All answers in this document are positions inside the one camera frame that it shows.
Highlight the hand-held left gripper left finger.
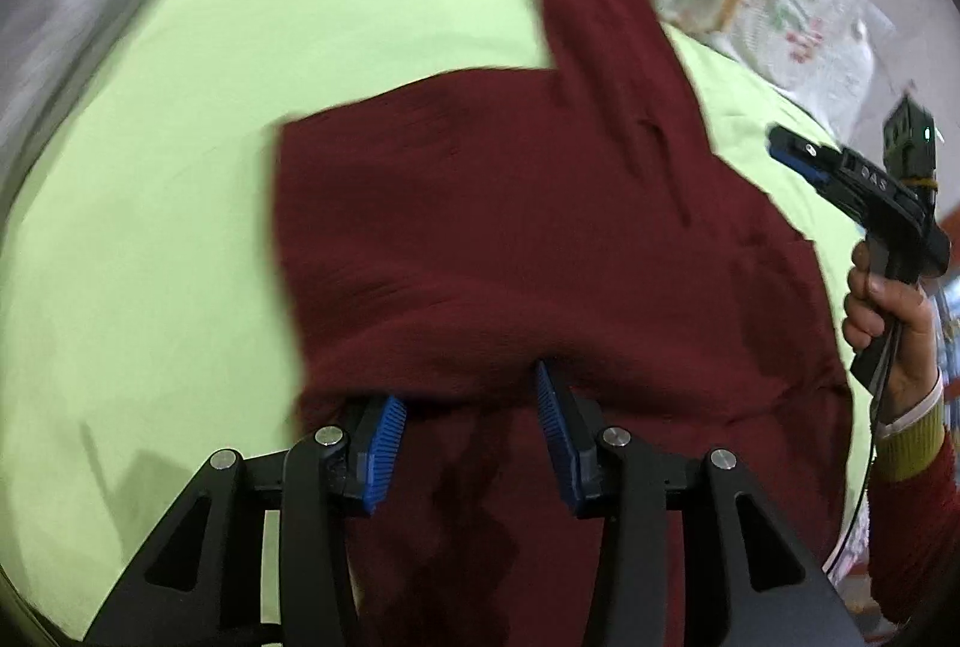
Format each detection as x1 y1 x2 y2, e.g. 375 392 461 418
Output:
84 394 410 647

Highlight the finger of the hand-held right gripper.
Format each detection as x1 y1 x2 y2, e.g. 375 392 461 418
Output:
767 124 845 187

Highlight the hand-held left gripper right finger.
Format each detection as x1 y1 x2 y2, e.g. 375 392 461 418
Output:
534 358 863 647

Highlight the maroon knit sweater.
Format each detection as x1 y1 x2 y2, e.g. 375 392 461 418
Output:
270 0 856 647

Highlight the person's right hand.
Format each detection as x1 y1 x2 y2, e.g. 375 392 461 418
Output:
841 240 944 421

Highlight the light green bed sheet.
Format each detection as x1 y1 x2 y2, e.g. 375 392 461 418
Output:
0 0 871 640

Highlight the black cable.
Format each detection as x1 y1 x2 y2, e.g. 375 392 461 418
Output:
821 384 893 577

